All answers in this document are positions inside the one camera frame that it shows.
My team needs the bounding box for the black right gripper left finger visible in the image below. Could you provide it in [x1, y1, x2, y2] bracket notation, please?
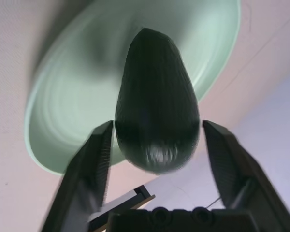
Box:
[40, 120, 115, 232]

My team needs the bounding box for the black-framed side table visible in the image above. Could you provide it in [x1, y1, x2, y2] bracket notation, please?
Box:
[87, 185, 157, 227]

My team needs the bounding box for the dark green toy avocado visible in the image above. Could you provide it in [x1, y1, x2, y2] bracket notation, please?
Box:
[115, 28, 201, 174]

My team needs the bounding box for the pale green round plate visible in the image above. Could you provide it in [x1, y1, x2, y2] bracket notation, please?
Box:
[24, 0, 241, 174]

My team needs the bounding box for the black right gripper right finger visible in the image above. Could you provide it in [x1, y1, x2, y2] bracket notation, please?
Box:
[202, 120, 290, 232]

